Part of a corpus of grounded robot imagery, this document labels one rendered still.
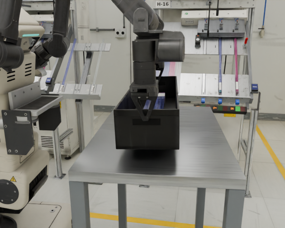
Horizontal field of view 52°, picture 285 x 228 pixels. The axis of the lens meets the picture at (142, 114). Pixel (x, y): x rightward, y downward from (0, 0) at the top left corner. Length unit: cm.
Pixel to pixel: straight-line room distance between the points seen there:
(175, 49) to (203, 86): 137
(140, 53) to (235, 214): 47
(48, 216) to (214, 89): 128
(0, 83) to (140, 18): 54
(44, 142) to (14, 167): 163
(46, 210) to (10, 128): 65
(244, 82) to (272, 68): 197
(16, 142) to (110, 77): 314
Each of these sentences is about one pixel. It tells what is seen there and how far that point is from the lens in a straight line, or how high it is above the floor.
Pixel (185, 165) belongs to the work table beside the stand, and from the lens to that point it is 80.
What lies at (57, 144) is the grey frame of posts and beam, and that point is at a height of 29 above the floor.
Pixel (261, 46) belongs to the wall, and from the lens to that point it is 399.
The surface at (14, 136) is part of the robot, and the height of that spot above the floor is 80.
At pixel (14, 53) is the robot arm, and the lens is 90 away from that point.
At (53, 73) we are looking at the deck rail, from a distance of 234.
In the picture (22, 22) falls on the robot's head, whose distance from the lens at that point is 108.
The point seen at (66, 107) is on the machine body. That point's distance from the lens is 258.
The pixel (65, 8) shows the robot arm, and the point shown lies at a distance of 125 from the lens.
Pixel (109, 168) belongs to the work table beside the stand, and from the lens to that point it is 78.
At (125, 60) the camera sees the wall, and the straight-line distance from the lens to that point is 403.
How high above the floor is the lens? 115
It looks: 16 degrees down
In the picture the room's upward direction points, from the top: straight up
